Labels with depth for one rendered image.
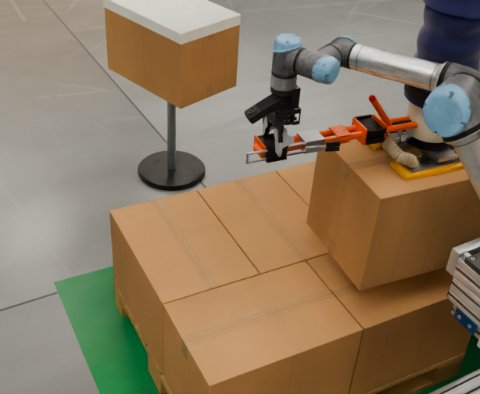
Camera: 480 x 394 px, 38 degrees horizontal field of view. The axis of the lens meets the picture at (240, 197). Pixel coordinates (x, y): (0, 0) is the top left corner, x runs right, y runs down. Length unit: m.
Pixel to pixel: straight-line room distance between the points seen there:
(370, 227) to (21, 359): 1.61
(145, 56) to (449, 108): 2.16
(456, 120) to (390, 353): 1.23
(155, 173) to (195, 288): 1.60
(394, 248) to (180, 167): 2.00
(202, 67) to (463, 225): 1.60
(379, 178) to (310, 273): 0.56
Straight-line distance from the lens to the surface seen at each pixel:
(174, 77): 3.46
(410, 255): 2.47
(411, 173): 2.32
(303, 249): 2.77
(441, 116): 1.75
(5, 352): 3.17
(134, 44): 3.66
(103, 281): 3.41
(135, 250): 2.73
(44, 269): 3.52
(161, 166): 4.13
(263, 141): 2.11
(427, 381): 3.12
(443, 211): 2.42
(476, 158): 1.80
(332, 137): 2.20
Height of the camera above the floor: 2.32
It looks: 36 degrees down
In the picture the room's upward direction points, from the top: 4 degrees clockwise
